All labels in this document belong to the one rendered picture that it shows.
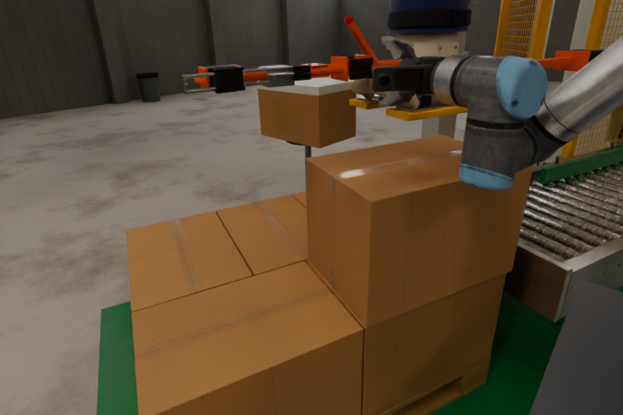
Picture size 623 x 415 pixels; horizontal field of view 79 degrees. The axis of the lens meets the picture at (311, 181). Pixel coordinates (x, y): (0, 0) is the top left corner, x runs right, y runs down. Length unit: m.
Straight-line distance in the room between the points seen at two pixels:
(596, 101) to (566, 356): 0.48
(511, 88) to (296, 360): 0.82
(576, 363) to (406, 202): 0.47
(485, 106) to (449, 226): 0.56
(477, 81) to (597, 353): 0.58
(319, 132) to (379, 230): 1.54
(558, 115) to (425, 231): 0.49
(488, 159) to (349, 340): 0.68
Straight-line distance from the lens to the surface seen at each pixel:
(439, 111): 1.07
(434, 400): 1.72
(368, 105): 1.15
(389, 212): 0.99
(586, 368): 0.92
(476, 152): 0.69
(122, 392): 1.90
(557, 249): 1.74
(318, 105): 2.43
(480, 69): 0.69
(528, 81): 0.67
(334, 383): 1.24
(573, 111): 0.77
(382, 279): 1.09
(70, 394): 2.00
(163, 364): 1.15
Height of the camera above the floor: 1.34
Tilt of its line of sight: 22 degrees down
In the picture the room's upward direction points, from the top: 2 degrees counter-clockwise
